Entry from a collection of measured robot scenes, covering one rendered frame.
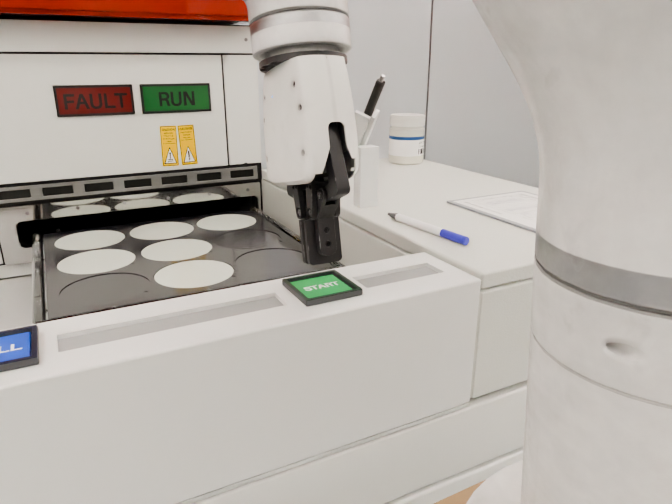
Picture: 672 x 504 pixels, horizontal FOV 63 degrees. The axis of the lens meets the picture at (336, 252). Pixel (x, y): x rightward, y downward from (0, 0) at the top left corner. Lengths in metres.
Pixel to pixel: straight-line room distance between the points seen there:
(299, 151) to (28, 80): 0.63
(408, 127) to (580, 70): 0.91
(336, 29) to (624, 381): 0.34
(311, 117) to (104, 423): 0.27
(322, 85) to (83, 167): 0.64
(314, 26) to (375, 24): 2.45
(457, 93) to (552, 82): 3.01
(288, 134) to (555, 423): 0.30
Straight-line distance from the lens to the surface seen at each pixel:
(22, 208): 1.01
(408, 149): 1.11
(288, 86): 0.46
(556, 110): 0.22
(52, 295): 0.73
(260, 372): 0.46
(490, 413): 0.65
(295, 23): 0.46
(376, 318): 0.49
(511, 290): 0.59
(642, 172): 0.21
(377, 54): 2.91
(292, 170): 0.46
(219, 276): 0.72
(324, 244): 0.47
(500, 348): 0.61
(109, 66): 1.00
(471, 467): 0.68
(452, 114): 3.21
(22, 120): 1.00
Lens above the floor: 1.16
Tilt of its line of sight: 19 degrees down
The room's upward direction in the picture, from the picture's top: straight up
